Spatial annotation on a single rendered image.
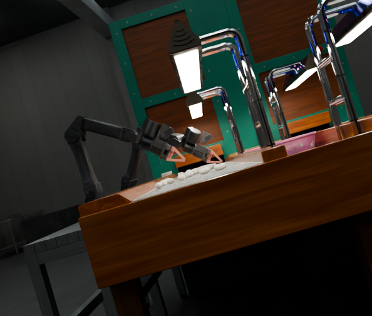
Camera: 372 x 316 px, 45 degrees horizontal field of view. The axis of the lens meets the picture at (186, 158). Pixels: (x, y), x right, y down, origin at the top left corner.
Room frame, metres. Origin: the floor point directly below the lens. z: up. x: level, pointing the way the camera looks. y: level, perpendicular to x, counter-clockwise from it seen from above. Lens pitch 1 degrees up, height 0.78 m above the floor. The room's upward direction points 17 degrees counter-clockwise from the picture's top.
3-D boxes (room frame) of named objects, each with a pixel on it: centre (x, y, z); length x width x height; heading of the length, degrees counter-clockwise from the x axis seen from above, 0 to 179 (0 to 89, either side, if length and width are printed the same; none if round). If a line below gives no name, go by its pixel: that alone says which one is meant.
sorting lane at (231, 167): (1.88, -0.04, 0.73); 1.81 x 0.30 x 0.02; 178
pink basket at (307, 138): (1.75, -0.38, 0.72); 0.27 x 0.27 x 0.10
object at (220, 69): (3.04, -0.46, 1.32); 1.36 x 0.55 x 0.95; 88
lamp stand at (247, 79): (1.33, -0.16, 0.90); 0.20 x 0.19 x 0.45; 178
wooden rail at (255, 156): (1.87, -0.22, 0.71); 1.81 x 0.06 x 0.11; 178
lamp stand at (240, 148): (2.30, -0.20, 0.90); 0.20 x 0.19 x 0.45; 178
